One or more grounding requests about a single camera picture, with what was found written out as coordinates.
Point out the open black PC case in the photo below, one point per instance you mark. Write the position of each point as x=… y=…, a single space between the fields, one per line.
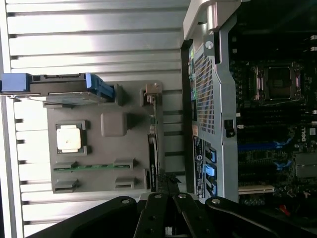
x=210 y=99

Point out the grey chipset heatsink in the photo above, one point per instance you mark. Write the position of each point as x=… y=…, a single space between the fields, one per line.
x=305 y=164

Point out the white PCI expansion slot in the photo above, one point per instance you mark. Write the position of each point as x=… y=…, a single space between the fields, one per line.
x=255 y=189

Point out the hard disk in blue caddy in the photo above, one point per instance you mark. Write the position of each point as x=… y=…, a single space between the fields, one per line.
x=62 y=85

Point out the metal CPU socket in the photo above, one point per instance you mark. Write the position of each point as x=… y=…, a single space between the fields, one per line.
x=278 y=81

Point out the green Dell motherboard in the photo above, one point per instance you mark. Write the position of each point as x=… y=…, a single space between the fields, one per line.
x=267 y=158

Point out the green RAM stick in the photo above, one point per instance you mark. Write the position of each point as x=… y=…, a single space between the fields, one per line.
x=94 y=167

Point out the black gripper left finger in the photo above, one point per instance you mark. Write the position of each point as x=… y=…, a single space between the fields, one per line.
x=151 y=218

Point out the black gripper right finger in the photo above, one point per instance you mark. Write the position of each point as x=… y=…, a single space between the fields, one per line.
x=193 y=218

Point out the grey plastic parts rack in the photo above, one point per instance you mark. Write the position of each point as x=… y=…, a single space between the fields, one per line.
x=111 y=153

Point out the blue expansion slot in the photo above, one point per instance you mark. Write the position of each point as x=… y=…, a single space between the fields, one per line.
x=257 y=145

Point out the silver CPU chip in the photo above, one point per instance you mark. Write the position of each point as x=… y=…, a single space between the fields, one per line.
x=68 y=138

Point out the black slot with blue latch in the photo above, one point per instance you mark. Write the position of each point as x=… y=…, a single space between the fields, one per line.
x=282 y=164

